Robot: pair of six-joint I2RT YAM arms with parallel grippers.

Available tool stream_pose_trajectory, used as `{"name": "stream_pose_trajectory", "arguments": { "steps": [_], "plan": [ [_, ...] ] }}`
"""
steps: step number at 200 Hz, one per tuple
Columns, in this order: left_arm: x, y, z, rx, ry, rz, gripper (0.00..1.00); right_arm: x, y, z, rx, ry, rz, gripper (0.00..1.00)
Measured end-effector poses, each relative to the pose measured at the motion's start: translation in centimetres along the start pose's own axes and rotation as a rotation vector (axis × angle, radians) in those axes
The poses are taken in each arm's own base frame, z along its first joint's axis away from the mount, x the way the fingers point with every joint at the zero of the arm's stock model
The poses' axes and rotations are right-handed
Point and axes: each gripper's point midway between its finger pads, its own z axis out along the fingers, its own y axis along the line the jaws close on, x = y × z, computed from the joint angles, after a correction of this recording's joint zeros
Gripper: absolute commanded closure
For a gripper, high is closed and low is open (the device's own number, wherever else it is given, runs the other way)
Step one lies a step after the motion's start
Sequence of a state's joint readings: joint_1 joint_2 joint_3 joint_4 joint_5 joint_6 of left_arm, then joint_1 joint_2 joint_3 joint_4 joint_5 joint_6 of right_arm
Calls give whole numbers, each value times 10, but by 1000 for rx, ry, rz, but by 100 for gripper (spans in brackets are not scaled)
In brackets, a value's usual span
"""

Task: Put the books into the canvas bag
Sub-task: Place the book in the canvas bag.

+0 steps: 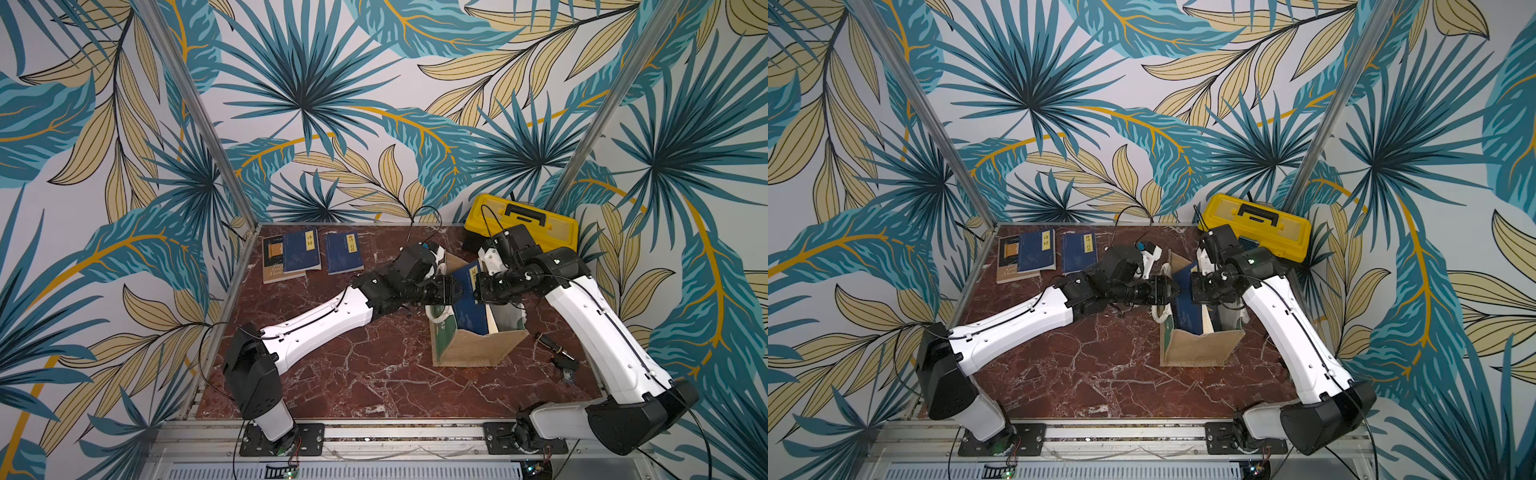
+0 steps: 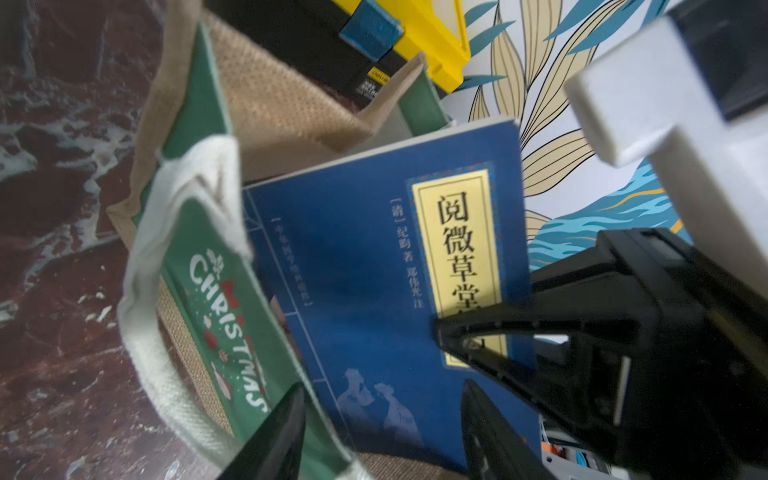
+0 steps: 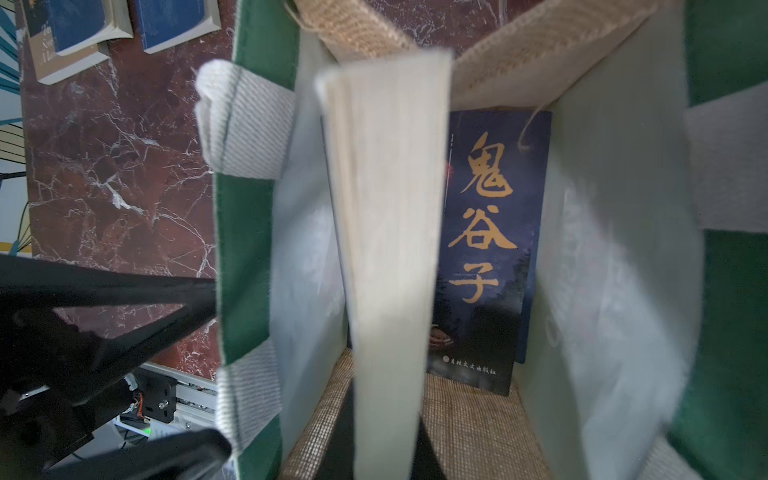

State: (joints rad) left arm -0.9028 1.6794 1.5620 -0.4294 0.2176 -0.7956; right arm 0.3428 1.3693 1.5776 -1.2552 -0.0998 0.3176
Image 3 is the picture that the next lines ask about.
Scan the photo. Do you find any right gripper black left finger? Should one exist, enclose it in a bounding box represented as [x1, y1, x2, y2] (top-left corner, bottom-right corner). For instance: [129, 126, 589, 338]
[314, 381, 355, 480]

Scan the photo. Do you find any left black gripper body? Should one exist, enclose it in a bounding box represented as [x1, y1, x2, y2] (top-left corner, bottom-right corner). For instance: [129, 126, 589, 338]
[1, 305, 138, 479]

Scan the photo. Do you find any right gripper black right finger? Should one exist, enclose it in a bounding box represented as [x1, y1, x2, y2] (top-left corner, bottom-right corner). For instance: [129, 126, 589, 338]
[410, 418, 446, 480]

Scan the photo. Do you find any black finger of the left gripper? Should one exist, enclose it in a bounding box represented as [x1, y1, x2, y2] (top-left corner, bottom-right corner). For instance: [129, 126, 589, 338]
[1, 255, 216, 400]
[41, 429, 232, 479]

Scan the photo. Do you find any green beige canvas bag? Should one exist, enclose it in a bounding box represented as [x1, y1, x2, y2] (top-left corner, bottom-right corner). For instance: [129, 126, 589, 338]
[195, 1, 767, 479]

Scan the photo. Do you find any brown cover book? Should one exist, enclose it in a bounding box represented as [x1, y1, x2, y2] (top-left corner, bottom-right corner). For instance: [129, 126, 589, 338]
[20, 0, 110, 85]

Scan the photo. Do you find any blue book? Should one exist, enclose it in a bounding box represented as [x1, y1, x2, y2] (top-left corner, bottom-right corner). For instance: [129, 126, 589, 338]
[315, 49, 453, 479]
[135, 0, 221, 54]
[47, 0, 133, 55]

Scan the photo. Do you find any dark book old man back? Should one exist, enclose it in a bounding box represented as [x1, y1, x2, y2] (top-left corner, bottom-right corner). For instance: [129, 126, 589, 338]
[428, 108, 552, 396]

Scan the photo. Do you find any front aluminium rail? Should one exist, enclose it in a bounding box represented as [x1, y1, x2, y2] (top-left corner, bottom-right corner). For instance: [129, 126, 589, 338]
[112, 363, 218, 440]

